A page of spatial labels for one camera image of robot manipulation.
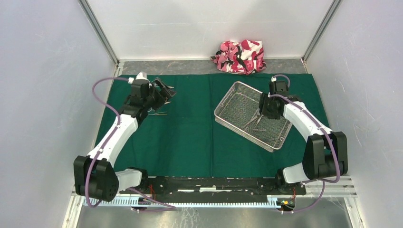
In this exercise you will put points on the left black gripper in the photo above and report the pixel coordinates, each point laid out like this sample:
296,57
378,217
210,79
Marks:
166,92

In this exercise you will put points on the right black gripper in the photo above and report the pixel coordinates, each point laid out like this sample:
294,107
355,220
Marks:
263,98

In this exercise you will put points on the wire mesh instrument tray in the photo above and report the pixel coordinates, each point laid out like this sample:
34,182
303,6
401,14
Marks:
238,106

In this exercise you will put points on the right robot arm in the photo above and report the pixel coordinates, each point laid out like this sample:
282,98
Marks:
325,155

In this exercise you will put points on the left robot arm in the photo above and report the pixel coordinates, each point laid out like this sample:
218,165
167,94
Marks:
94,174

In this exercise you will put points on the pink camouflage cloth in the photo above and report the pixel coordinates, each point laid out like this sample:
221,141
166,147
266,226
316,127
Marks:
242,58

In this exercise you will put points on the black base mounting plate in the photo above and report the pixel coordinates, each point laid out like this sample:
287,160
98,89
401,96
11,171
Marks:
217,190

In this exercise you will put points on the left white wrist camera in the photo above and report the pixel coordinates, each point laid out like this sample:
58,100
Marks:
142,77

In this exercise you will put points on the aluminium frame rail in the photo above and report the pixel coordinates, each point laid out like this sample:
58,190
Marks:
316,189

